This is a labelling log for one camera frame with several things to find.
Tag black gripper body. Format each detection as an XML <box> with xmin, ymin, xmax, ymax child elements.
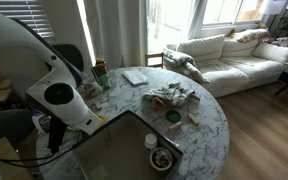
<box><xmin>47</xmin><ymin>114</ymin><xmax>68</xmax><ymax>155</ymax></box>

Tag brown cardboard box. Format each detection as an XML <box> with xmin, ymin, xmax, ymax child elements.
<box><xmin>0</xmin><ymin>136</ymin><xmax>32</xmax><ymax>180</ymax></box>

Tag dark blue storage box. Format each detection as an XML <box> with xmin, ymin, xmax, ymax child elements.
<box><xmin>72</xmin><ymin>109</ymin><xmax>184</xmax><ymax>180</ymax></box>

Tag white bottle blue label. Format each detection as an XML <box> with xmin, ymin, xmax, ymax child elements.
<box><xmin>31</xmin><ymin>111</ymin><xmax>52</xmax><ymax>134</ymax></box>

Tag grey chair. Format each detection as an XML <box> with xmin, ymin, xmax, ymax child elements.
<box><xmin>0</xmin><ymin>109</ymin><xmax>35</xmax><ymax>148</ymax></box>

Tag white cup dark contents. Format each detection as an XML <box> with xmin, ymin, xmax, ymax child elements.
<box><xmin>80</xmin><ymin>79</ymin><xmax>102</xmax><ymax>99</ymax></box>

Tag dark office chair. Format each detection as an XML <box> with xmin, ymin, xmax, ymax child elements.
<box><xmin>50</xmin><ymin>43</ymin><xmax>85</xmax><ymax>74</ymax></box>

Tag amber pill bottle yellow lid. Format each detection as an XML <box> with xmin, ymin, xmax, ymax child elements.
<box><xmin>94</xmin><ymin>57</ymin><xmax>107</xmax><ymax>68</ymax></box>

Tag orange object under cloth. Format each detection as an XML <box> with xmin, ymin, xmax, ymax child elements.
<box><xmin>150</xmin><ymin>96</ymin><xmax>168</xmax><ymax>111</ymax></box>

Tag round ceramic bowl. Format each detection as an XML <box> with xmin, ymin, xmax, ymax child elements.
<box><xmin>149</xmin><ymin>146</ymin><xmax>174</xmax><ymax>173</ymax></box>

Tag white curtain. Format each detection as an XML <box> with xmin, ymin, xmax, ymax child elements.
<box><xmin>83</xmin><ymin>0</ymin><xmax>148</xmax><ymax>70</ymax></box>

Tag small green bowl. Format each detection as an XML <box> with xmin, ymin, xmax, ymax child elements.
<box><xmin>165</xmin><ymin>109</ymin><xmax>182</xmax><ymax>124</ymax></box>

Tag white window blinds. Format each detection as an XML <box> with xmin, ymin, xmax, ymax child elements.
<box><xmin>0</xmin><ymin>0</ymin><xmax>57</xmax><ymax>39</ymax></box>

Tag striped crumpled cloth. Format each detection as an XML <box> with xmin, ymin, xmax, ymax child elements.
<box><xmin>142</xmin><ymin>82</ymin><xmax>201</xmax><ymax>108</ymax></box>

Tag wooden chair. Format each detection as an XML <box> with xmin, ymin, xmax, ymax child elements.
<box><xmin>144</xmin><ymin>52</ymin><xmax>165</xmax><ymax>69</ymax></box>

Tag grey white throw blanket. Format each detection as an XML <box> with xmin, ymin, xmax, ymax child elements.
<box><xmin>162</xmin><ymin>49</ymin><xmax>212</xmax><ymax>84</ymax></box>

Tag white sofa back cushion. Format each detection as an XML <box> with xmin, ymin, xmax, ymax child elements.
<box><xmin>251</xmin><ymin>40</ymin><xmax>288</xmax><ymax>66</ymax></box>
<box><xmin>221</xmin><ymin>38</ymin><xmax>260</xmax><ymax>59</ymax></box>
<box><xmin>177</xmin><ymin>34</ymin><xmax>226</xmax><ymax>63</ymax></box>

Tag white sofa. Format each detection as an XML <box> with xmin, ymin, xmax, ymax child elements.
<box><xmin>165</xmin><ymin>31</ymin><xmax>288</xmax><ymax>99</ymax></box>

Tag black plant stand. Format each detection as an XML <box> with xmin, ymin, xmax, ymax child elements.
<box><xmin>272</xmin><ymin>9</ymin><xmax>288</xmax><ymax>38</ymax></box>

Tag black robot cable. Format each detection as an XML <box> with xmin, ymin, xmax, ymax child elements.
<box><xmin>0</xmin><ymin>141</ymin><xmax>85</xmax><ymax>168</ymax></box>

